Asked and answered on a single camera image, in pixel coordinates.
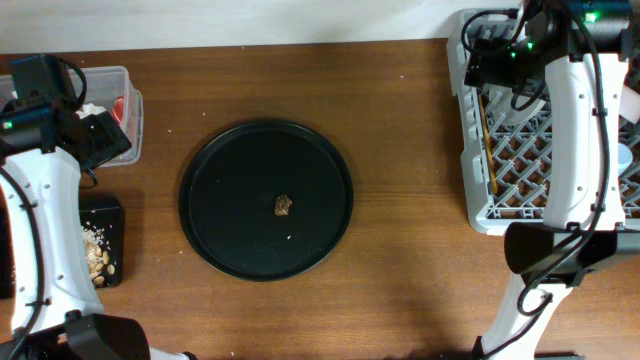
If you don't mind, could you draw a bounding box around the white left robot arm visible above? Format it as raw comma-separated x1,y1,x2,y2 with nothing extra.
1,96,171,359

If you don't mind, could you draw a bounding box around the pile of rice and seeds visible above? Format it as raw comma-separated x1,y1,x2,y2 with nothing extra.
82,223,117,288

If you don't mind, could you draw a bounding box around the white pink bowl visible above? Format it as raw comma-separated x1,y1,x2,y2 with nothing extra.
619,85,640,124

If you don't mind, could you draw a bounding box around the round black tray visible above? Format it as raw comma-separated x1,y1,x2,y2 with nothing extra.
178,119,354,282

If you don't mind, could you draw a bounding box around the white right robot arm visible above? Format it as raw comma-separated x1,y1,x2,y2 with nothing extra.
464,1,639,359

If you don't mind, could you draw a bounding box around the red strawberry snack wrapper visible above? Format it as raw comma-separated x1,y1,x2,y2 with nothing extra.
110,96,125,127

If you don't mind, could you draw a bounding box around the brown food scrap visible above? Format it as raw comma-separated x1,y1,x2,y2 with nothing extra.
274,195,293,216

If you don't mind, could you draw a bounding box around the light blue cup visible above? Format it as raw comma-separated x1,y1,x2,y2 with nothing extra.
618,143,633,176

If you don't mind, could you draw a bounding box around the grey dishwasher rack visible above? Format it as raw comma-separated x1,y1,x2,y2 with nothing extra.
447,2,639,236

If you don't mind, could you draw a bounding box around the white tissue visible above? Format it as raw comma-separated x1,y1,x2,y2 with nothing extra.
76,103,107,119

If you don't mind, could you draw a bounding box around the wooden chopstick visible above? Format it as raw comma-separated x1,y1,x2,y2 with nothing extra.
478,95,499,195

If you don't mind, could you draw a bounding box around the black rectangular food bin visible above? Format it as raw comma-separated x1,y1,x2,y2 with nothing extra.
1,197,125,299

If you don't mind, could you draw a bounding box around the light grey plate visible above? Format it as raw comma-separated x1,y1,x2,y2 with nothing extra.
485,85,546,126

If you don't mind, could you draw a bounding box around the clear plastic bin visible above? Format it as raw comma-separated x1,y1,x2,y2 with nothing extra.
1,66,143,167

